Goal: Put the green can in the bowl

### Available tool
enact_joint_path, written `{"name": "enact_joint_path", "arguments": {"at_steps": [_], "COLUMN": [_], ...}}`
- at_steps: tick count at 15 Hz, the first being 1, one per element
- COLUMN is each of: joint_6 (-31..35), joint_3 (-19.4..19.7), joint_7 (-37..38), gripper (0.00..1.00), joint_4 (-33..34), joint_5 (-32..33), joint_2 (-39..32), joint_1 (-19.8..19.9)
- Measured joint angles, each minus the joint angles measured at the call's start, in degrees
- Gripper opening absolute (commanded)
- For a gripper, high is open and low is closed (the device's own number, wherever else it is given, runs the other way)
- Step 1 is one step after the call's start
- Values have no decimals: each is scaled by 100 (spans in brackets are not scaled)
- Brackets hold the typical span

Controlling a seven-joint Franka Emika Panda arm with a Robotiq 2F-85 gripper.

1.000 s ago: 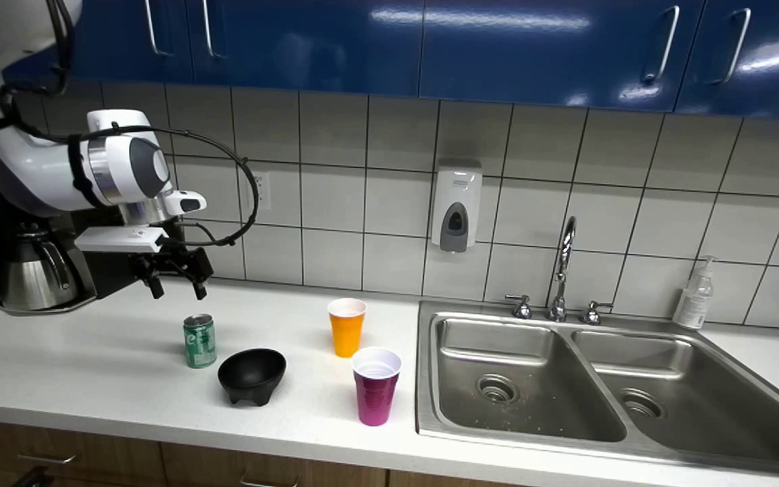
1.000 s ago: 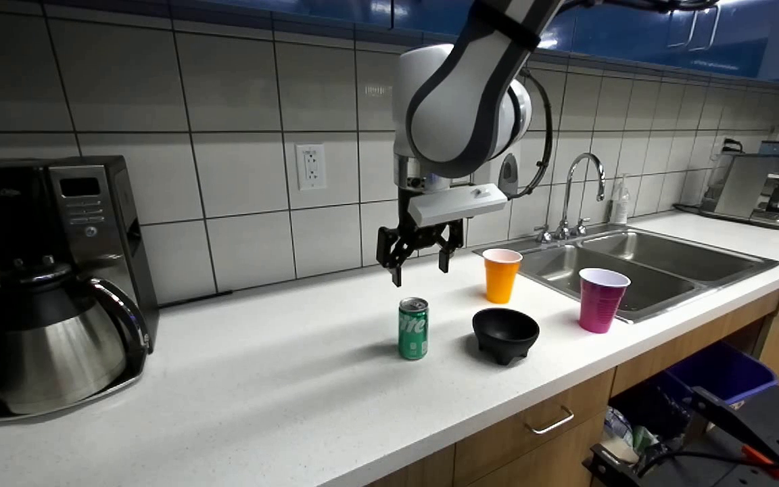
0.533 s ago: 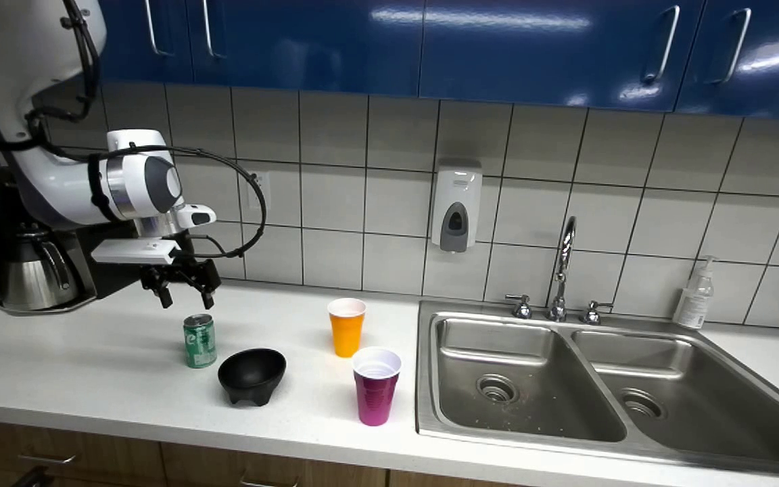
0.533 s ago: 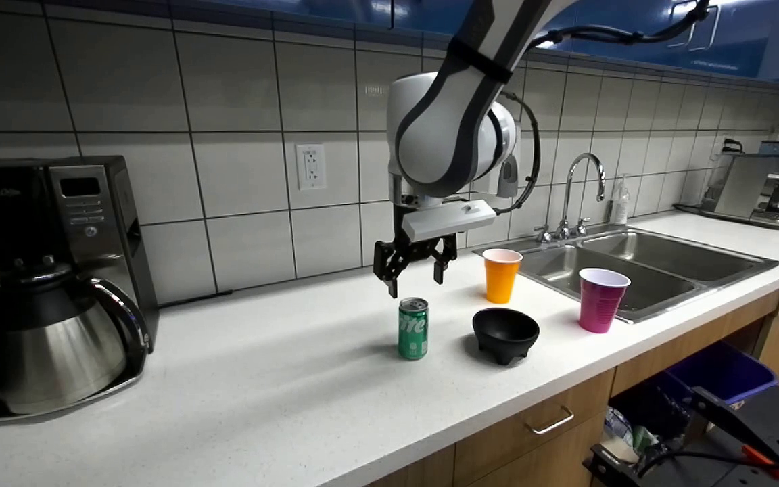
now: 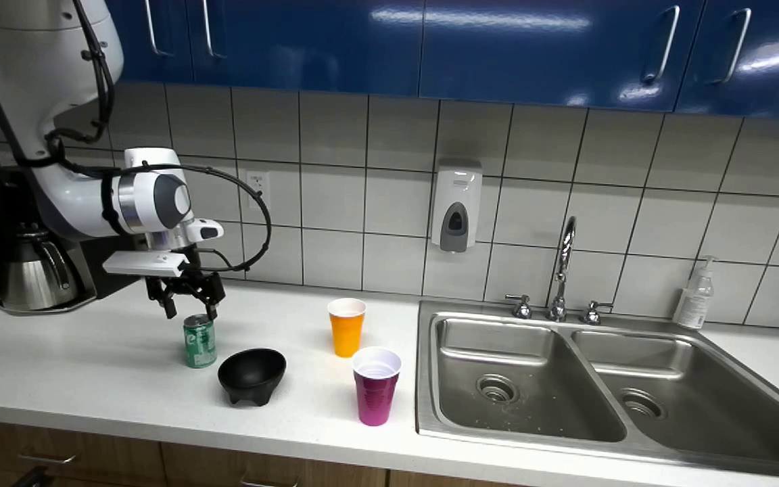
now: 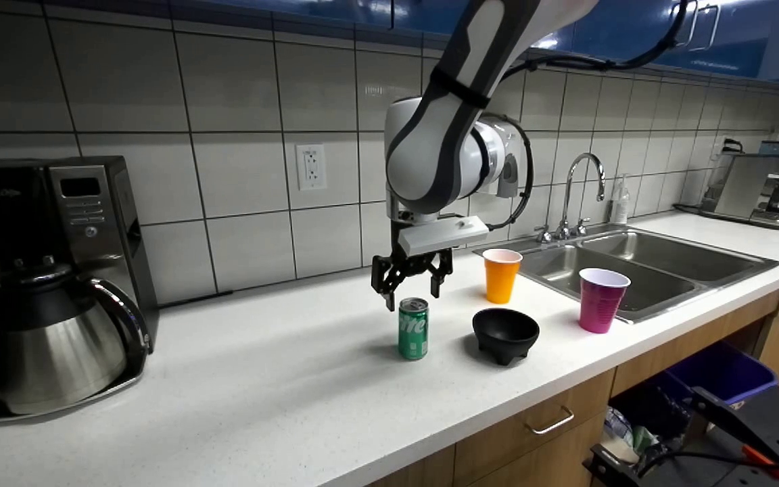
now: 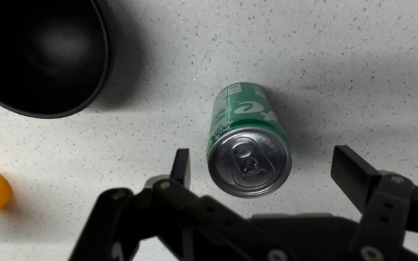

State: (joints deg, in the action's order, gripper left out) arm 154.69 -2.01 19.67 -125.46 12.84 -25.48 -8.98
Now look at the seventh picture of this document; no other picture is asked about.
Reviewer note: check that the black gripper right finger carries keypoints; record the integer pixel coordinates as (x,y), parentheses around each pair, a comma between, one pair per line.
(388,208)

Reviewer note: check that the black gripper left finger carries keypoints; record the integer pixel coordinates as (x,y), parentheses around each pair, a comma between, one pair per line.
(170,222)

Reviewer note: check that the green soda can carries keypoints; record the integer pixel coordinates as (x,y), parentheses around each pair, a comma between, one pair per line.
(247,154)

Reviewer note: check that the black bowl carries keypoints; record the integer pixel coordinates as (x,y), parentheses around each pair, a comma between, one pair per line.
(40,52)

